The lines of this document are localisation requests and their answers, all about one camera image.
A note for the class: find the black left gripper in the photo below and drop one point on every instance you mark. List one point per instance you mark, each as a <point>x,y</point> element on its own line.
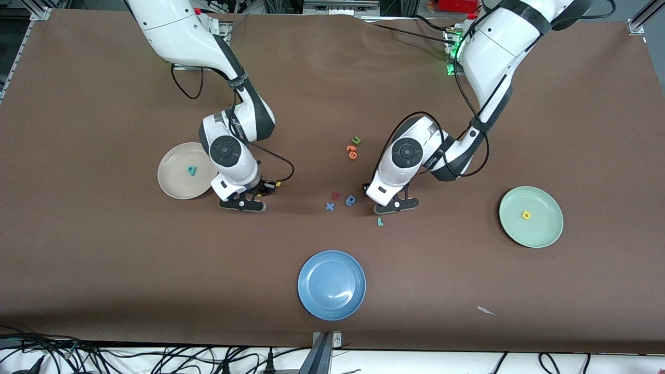
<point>364,191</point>

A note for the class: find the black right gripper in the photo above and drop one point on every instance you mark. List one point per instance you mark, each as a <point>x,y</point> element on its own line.
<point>264,187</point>

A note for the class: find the teal letter q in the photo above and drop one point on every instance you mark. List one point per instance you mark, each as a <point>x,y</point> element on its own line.
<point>192,170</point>

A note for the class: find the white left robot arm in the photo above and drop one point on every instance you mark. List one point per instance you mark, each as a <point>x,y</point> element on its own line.
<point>493,52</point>

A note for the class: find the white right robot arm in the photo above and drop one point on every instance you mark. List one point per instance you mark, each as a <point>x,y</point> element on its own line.
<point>182,31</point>

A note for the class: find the blue letter a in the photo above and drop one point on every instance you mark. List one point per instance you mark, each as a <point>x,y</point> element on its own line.
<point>351,200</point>

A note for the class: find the beige brown plate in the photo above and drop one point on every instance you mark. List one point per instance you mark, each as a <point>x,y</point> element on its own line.
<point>179,179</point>

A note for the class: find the blue plate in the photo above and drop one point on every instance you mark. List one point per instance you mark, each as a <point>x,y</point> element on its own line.
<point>331,285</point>

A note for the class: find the pale green plate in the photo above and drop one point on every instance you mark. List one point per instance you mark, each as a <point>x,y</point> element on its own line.
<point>531,216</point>

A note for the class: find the white paper scrap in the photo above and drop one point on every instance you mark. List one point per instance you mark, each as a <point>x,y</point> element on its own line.
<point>486,310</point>

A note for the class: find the brown table cover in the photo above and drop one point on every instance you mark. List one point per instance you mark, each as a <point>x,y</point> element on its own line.
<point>104,259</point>

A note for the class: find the red box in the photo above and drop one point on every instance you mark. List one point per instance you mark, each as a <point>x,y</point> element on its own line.
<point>457,4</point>

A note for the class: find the aluminium corner clamp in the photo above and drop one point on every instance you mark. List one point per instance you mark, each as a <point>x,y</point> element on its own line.
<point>636,23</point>
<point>39,13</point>

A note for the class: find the metal table edge bracket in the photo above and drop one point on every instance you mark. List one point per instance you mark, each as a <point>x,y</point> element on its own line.
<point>324,350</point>

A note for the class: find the aluminium frame profile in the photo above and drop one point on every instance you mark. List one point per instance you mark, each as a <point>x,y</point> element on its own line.
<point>340,6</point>

